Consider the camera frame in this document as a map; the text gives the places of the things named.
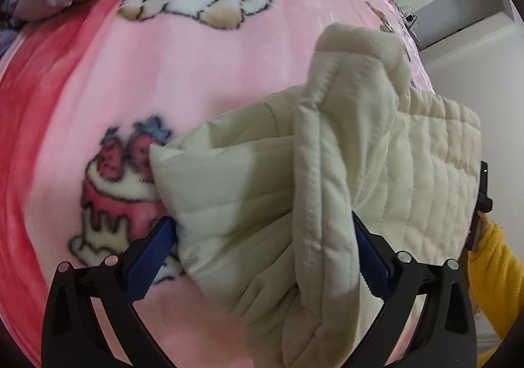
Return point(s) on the pink printed blanket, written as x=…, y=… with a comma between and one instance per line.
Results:
x=123, y=77

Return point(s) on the cream quilted jacket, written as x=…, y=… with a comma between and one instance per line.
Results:
x=409, y=155

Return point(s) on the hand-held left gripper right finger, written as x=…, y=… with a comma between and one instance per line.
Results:
x=370, y=259

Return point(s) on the grey nightstand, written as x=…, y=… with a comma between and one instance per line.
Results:
x=411, y=30

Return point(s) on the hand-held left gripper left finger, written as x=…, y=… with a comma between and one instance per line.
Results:
x=153, y=257

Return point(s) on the person's right forearm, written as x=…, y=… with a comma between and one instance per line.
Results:
x=499, y=269

